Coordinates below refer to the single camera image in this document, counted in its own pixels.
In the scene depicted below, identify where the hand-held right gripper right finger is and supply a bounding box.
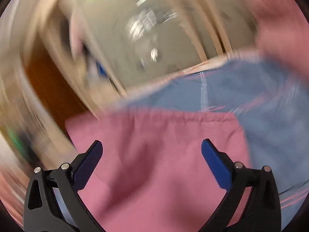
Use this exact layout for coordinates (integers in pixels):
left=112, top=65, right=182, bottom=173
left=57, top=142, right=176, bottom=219
left=201, top=139, right=282, bottom=232

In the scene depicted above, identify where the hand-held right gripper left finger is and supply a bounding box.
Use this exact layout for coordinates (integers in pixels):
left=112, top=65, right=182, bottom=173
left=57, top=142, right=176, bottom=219
left=23, top=140, right=104, bottom=232

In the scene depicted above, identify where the blue garment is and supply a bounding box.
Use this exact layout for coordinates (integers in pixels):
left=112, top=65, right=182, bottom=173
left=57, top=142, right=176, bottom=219
left=95, top=60, right=108, bottom=79

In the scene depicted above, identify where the floral frosted glass sliding door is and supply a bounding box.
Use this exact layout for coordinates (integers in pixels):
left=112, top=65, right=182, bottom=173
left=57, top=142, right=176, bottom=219
left=58, top=0, right=208, bottom=95

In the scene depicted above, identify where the pink quilted coat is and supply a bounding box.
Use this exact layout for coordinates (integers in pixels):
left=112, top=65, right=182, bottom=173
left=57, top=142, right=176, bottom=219
left=241, top=0, right=307, bottom=61

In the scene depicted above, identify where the blue striped bed blanket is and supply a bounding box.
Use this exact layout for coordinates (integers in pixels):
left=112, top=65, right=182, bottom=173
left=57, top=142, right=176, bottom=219
left=106, top=55, right=309, bottom=232

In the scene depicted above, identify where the brown wooden door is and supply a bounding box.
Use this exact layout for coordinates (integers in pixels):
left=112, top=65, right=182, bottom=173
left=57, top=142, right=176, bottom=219
left=25, top=51, right=87, bottom=126

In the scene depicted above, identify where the plain frosted glass sliding door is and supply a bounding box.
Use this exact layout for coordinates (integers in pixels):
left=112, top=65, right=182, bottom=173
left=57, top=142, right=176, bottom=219
left=200, top=0, right=259, bottom=54

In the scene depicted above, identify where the light wooden wardrobe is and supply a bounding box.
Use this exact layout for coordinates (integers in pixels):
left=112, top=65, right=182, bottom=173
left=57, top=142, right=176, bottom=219
left=14, top=0, right=256, bottom=116

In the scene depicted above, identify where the pink and white padded jacket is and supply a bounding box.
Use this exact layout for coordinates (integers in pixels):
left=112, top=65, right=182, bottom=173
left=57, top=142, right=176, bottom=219
left=65, top=109, right=253, bottom=232

